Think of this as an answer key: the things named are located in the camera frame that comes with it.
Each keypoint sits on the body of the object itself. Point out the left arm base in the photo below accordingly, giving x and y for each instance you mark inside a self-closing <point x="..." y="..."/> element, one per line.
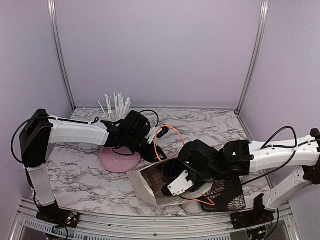
<point x="56" y="215"/>

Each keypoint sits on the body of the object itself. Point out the white wrapped straws bundle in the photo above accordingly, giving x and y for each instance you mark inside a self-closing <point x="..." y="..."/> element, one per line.
<point x="117" y="107"/>

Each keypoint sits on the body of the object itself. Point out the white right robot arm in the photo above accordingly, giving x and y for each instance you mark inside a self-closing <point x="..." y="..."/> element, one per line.
<point x="303" y="153"/>

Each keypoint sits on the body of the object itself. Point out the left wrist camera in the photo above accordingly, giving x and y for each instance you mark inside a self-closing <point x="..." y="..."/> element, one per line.
<point x="156" y="132"/>

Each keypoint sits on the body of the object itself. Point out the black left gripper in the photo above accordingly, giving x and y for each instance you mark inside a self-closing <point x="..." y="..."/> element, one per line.
<point x="150" y="156"/>

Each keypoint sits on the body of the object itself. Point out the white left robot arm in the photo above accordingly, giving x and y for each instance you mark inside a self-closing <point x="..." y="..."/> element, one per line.
<point x="35" y="140"/>

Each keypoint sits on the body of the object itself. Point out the black floral square plate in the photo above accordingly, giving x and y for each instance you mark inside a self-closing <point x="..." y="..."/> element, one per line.
<point x="227" y="195"/>

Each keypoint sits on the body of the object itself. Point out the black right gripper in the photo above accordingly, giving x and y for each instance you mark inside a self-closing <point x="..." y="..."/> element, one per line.
<point x="181" y="165"/>

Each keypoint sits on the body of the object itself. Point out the cream bear paper bag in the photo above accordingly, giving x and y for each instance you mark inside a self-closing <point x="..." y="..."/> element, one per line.
<point x="148" y="181"/>

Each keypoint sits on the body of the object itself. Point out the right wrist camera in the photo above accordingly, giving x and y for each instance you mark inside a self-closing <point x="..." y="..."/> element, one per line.
<point x="179" y="186"/>

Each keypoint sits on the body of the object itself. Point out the pink round plate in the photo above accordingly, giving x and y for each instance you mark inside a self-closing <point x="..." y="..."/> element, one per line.
<point x="118" y="161"/>

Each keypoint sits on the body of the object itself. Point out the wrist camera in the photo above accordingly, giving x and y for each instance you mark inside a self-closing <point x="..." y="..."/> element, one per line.
<point x="179" y="186"/>
<point x="156" y="132"/>

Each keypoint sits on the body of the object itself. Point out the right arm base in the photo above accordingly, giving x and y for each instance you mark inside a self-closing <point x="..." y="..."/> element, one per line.
<point x="249" y="218"/>

